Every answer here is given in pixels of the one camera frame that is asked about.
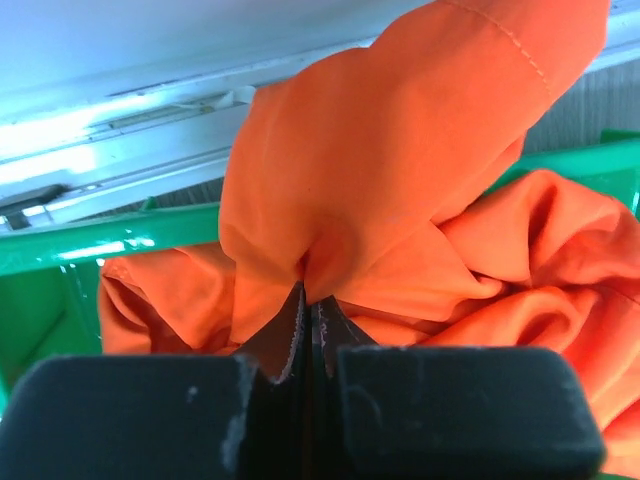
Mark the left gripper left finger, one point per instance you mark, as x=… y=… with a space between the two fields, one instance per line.
x=164 y=416

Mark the orange shorts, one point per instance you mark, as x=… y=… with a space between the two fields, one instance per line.
x=369 y=177

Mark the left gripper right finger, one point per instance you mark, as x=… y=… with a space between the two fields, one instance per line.
x=444 y=412

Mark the green plastic tray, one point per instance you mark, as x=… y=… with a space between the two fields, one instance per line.
x=50 y=276

